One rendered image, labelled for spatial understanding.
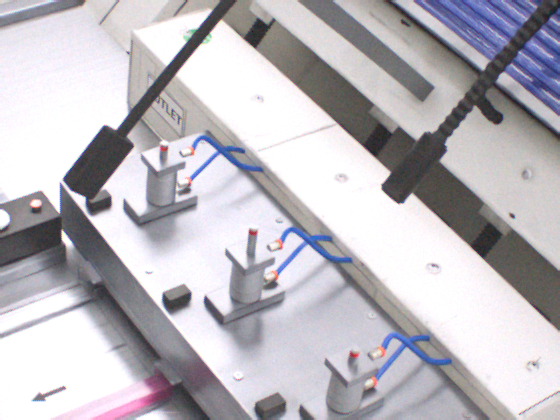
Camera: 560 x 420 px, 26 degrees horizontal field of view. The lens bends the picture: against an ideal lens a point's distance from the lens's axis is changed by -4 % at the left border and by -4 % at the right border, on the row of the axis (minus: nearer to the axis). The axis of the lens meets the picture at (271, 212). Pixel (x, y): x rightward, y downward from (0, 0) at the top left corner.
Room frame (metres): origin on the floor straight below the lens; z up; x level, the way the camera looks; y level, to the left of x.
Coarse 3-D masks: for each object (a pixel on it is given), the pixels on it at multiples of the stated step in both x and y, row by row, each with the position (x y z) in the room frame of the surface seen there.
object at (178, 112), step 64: (192, 64) 0.99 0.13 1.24; (256, 64) 1.01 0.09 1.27; (192, 128) 0.98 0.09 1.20; (256, 128) 0.94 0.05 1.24; (320, 128) 0.95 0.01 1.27; (320, 192) 0.89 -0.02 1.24; (384, 256) 0.84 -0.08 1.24; (448, 256) 0.85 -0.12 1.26; (448, 320) 0.80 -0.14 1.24; (512, 320) 0.81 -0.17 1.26; (512, 384) 0.76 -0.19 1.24
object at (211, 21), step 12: (228, 0) 0.73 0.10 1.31; (216, 12) 0.73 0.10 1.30; (204, 24) 0.73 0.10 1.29; (216, 24) 0.73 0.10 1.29; (192, 36) 0.73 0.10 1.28; (204, 36) 0.73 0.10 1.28; (192, 48) 0.73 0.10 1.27; (180, 60) 0.73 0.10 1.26; (168, 72) 0.73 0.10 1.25; (156, 84) 0.73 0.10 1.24; (168, 84) 0.73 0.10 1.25; (144, 96) 0.73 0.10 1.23; (156, 96) 0.73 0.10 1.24; (144, 108) 0.73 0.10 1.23; (132, 120) 0.73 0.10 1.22; (120, 132) 0.73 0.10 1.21
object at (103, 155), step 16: (112, 128) 0.73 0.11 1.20; (96, 144) 0.72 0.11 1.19; (112, 144) 0.72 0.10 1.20; (128, 144) 0.73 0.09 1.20; (80, 160) 0.72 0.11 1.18; (96, 160) 0.72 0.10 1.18; (112, 160) 0.73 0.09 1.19; (64, 176) 0.72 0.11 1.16; (80, 176) 0.72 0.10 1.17; (96, 176) 0.73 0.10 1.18; (80, 192) 0.72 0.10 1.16; (96, 192) 0.73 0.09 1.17
